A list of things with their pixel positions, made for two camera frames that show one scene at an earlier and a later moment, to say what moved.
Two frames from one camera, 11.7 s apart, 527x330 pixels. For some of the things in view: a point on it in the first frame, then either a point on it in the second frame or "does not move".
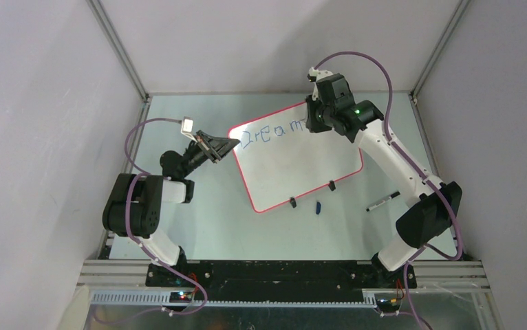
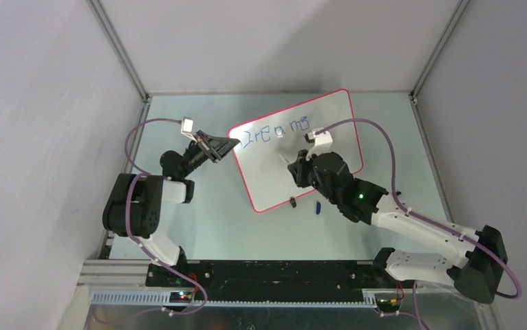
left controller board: x=180 y=297 does not move
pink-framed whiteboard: x=280 y=160 does not move
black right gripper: x=314 y=126 to x=298 y=169
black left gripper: x=214 y=148 does not move
